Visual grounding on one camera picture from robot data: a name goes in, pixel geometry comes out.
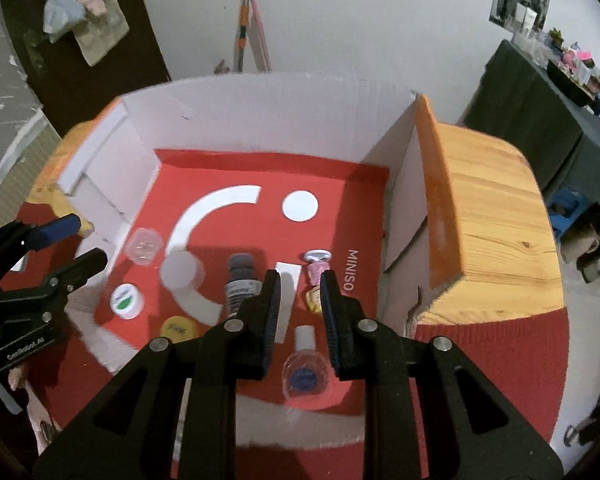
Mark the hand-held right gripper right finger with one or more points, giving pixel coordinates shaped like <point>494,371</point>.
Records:
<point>328,320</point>

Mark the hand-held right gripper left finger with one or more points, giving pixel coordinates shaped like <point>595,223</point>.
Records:
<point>275,320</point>

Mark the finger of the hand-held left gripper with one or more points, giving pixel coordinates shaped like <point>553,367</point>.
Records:
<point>60,225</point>
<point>87,262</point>

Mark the dark bottle with label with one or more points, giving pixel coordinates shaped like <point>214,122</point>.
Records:
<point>241,280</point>

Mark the small pink silver-capped bottle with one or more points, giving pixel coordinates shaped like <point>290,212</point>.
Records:
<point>316,266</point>

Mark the clear bottle with white cap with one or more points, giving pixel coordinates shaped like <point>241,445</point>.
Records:
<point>305,372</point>

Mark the clear round lidded container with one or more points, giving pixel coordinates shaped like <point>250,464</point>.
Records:
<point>144,245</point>

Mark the white round lid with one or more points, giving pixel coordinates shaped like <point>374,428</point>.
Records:
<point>181,270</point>

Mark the yellow-capped clear jar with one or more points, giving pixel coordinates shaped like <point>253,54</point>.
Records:
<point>178,328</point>

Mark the red cardboard box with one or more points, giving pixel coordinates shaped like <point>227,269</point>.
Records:
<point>330,200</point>

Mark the person's left hand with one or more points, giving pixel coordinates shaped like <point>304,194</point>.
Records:
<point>19,377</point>

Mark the white jar with green label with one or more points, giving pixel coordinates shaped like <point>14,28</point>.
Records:
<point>126,301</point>

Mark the dark wooden door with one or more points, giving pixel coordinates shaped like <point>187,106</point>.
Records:
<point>105,80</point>

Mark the red cloth mat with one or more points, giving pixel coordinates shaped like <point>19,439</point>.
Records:
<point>480,360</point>

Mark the beige hanging cloth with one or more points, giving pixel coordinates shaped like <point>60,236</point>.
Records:
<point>102,32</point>

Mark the grey plastic bag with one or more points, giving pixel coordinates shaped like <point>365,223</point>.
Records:
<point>60,10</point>

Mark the blue plastic stool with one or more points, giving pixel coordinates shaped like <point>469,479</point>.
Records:
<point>572,207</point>

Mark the dark shoes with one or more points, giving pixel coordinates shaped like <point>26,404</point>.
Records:
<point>595,255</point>

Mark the dark cloth covered table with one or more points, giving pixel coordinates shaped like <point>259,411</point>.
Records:
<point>545,125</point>

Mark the clutter of small items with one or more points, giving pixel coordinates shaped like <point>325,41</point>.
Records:
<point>580,70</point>

